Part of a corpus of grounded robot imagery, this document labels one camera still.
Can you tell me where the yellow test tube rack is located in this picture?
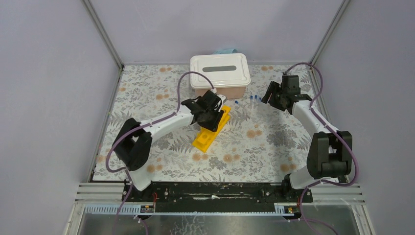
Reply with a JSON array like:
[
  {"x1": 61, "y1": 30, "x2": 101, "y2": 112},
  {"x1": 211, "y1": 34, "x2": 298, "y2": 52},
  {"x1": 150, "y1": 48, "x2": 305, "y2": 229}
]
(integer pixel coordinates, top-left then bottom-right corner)
[{"x1": 192, "y1": 105, "x2": 231, "y2": 153}]

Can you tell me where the pink plastic bin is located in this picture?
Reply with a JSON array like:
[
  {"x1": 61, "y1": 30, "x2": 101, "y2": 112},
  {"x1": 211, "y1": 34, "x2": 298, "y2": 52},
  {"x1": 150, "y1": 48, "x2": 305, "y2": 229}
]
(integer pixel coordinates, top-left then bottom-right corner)
[{"x1": 194, "y1": 87, "x2": 246, "y2": 99}]

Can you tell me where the white plastic bin lid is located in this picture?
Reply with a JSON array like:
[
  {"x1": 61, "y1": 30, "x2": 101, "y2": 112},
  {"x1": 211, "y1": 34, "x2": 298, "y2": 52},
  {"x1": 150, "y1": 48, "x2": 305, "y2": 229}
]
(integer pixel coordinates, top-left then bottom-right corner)
[{"x1": 190, "y1": 53, "x2": 251, "y2": 90}]

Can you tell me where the light blue cloth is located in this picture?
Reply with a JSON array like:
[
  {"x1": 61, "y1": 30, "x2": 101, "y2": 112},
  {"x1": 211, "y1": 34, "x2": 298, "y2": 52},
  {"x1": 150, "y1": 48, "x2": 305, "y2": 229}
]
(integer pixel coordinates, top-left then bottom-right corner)
[{"x1": 213, "y1": 48, "x2": 238, "y2": 55}]

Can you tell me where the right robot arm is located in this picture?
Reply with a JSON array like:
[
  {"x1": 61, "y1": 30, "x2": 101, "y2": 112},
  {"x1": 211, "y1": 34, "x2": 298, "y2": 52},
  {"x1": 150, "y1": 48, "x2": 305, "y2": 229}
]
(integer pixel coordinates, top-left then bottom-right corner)
[{"x1": 261, "y1": 75, "x2": 353, "y2": 202}]

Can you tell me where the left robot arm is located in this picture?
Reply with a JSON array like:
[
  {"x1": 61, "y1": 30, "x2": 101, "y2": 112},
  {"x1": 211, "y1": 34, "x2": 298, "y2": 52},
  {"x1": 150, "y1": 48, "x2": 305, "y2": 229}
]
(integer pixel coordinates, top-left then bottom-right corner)
[{"x1": 112, "y1": 90, "x2": 226, "y2": 201}]

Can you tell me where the floral table mat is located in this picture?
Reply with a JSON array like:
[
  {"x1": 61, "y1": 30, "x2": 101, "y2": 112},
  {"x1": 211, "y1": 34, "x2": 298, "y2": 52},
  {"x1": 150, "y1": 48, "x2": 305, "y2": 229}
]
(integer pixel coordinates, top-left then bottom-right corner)
[{"x1": 92, "y1": 65, "x2": 311, "y2": 182}]

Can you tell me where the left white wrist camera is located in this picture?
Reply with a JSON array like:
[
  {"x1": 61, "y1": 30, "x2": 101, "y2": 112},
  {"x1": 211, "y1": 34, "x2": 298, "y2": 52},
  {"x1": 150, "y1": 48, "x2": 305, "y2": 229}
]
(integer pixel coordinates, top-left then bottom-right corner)
[{"x1": 215, "y1": 93, "x2": 227, "y2": 107}]

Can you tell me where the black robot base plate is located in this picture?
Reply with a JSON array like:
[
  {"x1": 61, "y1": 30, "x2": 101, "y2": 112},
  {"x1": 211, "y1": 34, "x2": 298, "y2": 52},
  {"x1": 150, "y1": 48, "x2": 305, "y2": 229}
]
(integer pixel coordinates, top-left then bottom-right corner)
[{"x1": 122, "y1": 182, "x2": 313, "y2": 213}]

